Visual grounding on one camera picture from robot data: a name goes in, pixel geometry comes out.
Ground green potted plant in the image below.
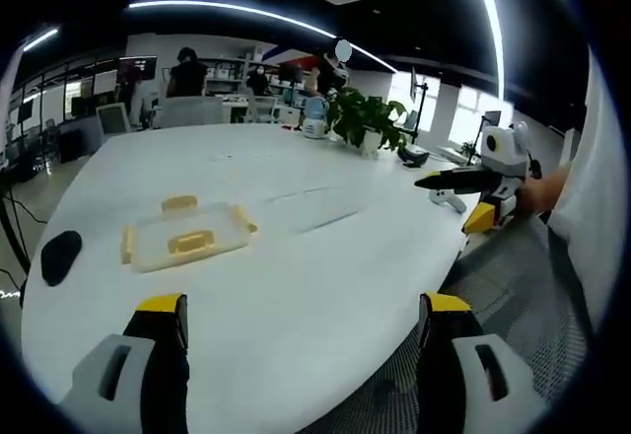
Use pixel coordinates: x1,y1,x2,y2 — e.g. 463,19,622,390
325,86,409,160

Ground black oval pad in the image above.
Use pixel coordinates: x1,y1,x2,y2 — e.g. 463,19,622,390
39,229,84,288

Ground ceiling light strip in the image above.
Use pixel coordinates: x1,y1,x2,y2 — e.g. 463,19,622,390
126,0,398,73
464,0,508,103

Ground white chair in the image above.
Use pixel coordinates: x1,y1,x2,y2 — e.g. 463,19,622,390
245,95,278,124

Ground person's right hand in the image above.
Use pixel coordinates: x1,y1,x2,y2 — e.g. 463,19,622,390
515,171,549,218

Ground clear box with yellow latches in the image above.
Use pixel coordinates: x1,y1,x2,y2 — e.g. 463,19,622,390
119,195,259,275

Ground black handheld controller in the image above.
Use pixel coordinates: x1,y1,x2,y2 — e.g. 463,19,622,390
400,144,431,169

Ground black floor cable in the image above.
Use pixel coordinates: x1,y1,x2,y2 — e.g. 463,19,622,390
0,189,32,305

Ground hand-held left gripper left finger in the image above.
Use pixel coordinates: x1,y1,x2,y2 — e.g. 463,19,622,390
58,293,191,434

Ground white handheld controller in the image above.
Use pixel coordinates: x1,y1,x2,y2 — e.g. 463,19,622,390
427,187,467,215

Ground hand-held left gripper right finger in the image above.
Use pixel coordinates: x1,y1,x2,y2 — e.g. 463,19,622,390
417,291,549,434

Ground person's white shirt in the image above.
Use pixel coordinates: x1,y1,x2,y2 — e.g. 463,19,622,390
545,41,631,329

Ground grey mesh chair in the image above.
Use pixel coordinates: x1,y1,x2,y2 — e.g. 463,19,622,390
295,214,596,434

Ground black monitor stand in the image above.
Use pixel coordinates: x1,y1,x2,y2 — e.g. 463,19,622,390
407,65,431,145

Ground white and blue jug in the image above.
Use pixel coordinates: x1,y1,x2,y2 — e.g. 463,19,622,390
301,97,330,140

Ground white monitor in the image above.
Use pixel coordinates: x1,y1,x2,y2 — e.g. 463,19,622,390
95,102,133,135

